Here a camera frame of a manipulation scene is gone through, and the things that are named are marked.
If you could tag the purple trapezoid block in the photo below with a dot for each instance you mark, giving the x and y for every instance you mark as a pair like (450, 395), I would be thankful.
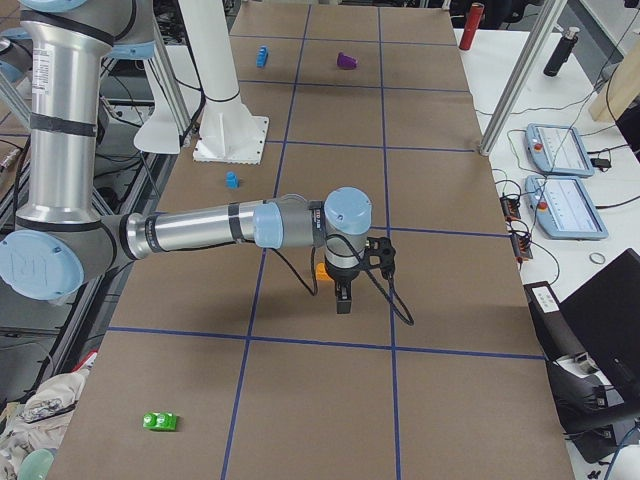
(346, 62)

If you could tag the small blue block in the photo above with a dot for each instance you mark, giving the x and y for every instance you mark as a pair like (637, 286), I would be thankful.
(231, 180)

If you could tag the black cylinder tool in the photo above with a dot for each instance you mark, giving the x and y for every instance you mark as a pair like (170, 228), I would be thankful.
(561, 52)

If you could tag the far teach pendant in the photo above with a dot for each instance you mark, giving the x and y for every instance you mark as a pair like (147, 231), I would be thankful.
(558, 150)

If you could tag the green brick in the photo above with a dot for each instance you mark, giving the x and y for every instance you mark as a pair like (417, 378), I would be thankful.
(162, 421)

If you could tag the aluminium frame post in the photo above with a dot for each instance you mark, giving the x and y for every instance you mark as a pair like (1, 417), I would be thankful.
(531, 50)

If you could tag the crumpled patterned cloth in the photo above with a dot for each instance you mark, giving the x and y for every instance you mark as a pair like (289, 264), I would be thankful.
(35, 432)

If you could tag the black laptop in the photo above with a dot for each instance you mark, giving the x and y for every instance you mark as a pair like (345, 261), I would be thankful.
(591, 345)

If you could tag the red cylinder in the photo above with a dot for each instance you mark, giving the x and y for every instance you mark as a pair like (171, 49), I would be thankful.
(473, 19)

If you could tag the near teach pendant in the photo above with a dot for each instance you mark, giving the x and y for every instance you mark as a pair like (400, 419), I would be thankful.
(561, 206)

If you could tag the orange trapezoid block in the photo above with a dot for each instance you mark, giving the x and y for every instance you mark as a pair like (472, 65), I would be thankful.
(321, 272)

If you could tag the long blue brick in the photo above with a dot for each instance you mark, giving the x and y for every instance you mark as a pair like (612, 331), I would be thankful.
(262, 56)

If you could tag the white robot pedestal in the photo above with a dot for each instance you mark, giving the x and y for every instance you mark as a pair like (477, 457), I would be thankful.
(228, 132)

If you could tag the teach pendant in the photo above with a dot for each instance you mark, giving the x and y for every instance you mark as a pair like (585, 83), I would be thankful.
(558, 150)
(561, 206)

